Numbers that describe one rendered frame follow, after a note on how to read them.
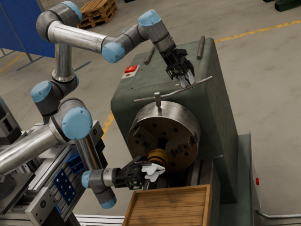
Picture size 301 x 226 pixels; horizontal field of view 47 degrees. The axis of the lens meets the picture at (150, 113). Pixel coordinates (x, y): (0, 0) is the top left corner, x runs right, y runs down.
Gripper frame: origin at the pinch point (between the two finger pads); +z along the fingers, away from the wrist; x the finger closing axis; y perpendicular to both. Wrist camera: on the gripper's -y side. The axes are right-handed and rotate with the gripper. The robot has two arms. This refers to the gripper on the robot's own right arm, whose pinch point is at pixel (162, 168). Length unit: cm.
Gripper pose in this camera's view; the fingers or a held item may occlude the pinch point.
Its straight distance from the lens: 140.8
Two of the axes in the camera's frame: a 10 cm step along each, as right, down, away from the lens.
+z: 9.2, -1.5, -3.5
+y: -2.1, 5.5, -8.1
